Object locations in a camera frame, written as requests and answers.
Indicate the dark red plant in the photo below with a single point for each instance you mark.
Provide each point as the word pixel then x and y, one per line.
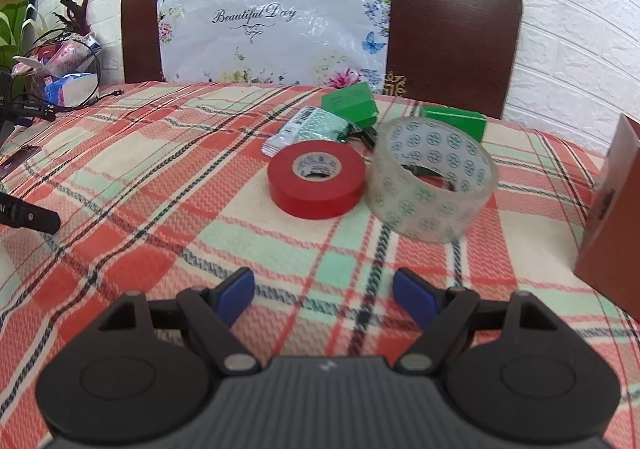
pixel 77 16

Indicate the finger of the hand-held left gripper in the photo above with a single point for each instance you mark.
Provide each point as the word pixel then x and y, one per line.
pixel 30 216

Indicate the brown cardboard box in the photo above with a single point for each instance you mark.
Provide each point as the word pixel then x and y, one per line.
pixel 615 254

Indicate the clear printed tape roll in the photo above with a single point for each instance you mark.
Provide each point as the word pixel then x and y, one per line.
pixel 425 224

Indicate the green leafy plant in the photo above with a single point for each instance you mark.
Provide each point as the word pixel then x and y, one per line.
pixel 12 26

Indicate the pink packet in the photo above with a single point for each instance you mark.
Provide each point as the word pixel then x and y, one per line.
pixel 70 56

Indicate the brown wooden chair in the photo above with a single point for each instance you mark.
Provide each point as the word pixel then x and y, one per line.
pixel 450 29

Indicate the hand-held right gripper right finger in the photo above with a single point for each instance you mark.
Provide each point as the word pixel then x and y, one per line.
pixel 415 299

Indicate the red plaid tablecloth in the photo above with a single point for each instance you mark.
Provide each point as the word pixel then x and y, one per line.
pixel 150 179

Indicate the black binder clip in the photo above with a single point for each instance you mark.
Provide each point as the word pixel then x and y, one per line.
pixel 368 137

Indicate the blue tissue pack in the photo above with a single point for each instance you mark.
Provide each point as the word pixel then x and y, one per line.
pixel 70 89

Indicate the green and white packet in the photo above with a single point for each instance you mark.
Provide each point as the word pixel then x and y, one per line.
pixel 310 126

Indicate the floral plastic bag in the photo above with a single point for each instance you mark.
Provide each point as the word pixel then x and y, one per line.
pixel 275 54

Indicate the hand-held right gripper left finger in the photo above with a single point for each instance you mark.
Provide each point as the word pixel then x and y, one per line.
pixel 235 294

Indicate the red tape roll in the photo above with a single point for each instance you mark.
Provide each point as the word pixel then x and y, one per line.
pixel 310 199

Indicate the green cardboard box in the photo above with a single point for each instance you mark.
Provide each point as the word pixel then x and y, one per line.
pixel 460 125
pixel 350 101

